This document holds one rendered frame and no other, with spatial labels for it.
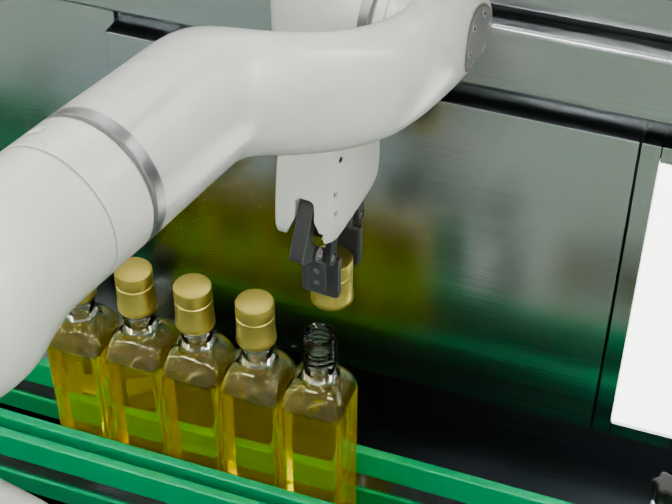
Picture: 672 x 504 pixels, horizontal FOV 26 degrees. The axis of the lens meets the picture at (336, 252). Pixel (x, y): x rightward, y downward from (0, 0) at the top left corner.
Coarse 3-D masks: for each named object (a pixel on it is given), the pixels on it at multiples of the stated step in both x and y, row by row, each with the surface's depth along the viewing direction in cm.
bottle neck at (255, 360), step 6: (270, 348) 127; (246, 354) 127; (252, 354) 126; (258, 354) 126; (264, 354) 127; (270, 354) 127; (246, 360) 127; (252, 360) 127; (258, 360) 127; (264, 360) 127; (270, 360) 128; (246, 366) 128; (252, 366) 127; (258, 366) 127; (264, 366) 127
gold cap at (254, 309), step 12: (240, 300) 124; (252, 300) 124; (264, 300) 124; (240, 312) 123; (252, 312) 123; (264, 312) 123; (240, 324) 124; (252, 324) 123; (264, 324) 124; (240, 336) 125; (252, 336) 124; (264, 336) 125; (276, 336) 127; (252, 348) 125; (264, 348) 126
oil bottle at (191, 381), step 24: (216, 336) 131; (168, 360) 130; (192, 360) 129; (216, 360) 129; (168, 384) 131; (192, 384) 130; (216, 384) 129; (168, 408) 133; (192, 408) 132; (216, 408) 131; (168, 432) 136; (192, 432) 134; (216, 432) 133; (192, 456) 137; (216, 456) 135
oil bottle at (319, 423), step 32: (288, 384) 127; (352, 384) 128; (288, 416) 128; (320, 416) 126; (352, 416) 131; (288, 448) 131; (320, 448) 129; (352, 448) 134; (288, 480) 134; (320, 480) 132; (352, 480) 137
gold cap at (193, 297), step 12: (180, 276) 126; (192, 276) 126; (204, 276) 126; (180, 288) 125; (192, 288) 125; (204, 288) 125; (180, 300) 125; (192, 300) 124; (204, 300) 125; (180, 312) 126; (192, 312) 125; (204, 312) 126; (180, 324) 127; (192, 324) 126; (204, 324) 127
